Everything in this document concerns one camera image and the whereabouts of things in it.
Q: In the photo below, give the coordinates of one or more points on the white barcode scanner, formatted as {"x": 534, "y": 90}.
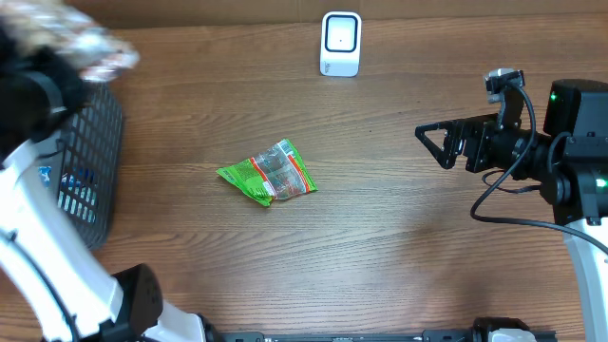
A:
{"x": 340, "y": 45}

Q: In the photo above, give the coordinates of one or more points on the green clear snack packet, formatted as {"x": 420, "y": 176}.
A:
{"x": 279, "y": 173}

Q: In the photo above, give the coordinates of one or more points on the mint green wipes packet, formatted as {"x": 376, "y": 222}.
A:
{"x": 79, "y": 202}

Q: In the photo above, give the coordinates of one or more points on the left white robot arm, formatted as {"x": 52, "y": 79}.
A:
{"x": 72, "y": 295}

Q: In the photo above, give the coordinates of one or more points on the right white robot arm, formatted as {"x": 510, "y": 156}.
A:
{"x": 567, "y": 158}

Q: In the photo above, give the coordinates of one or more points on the beige nut snack pouch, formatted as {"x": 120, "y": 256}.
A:
{"x": 90, "y": 48}

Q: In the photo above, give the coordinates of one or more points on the blue Oreo cookie packet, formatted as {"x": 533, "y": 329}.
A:
{"x": 59, "y": 180}

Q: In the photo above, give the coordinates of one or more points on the grey plastic mesh basket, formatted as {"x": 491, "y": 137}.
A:
{"x": 88, "y": 146}

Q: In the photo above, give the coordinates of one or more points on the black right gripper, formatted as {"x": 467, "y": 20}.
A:
{"x": 476, "y": 129}

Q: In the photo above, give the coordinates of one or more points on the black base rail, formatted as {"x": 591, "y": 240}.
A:
{"x": 483, "y": 329}

